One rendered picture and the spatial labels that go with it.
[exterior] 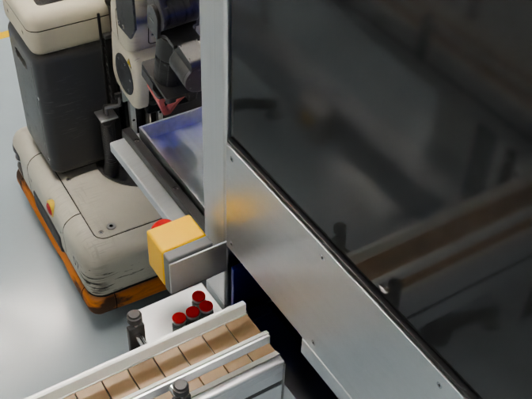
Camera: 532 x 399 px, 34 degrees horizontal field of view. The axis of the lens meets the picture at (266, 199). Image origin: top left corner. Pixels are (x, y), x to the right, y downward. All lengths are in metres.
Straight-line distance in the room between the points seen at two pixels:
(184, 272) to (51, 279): 1.43
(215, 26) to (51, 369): 1.53
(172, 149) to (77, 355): 0.95
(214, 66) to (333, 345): 0.37
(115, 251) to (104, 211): 0.14
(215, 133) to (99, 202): 1.32
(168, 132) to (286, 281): 0.64
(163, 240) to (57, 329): 1.30
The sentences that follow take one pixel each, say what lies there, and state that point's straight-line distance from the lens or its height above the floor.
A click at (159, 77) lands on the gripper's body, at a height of 1.04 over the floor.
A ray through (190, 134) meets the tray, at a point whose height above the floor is 0.88.
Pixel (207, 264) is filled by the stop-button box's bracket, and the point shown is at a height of 0.99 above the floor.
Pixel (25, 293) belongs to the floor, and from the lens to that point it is 2.61.
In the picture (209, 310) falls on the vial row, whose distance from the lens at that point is 1.28.
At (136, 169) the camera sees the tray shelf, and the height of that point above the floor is 0.88.
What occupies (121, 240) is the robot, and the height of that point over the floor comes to 0.28.
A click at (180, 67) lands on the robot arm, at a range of 1.44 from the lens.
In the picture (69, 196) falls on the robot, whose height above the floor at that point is 0.28.
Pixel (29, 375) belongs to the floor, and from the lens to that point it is 2.41.
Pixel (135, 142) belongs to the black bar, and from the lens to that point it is 1.62.
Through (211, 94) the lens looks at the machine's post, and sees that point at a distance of 1.11.
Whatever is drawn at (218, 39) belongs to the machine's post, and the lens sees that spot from 1.04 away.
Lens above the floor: 1.90
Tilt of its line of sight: 42 degrees down
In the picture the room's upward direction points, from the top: 2 degrees clockwise
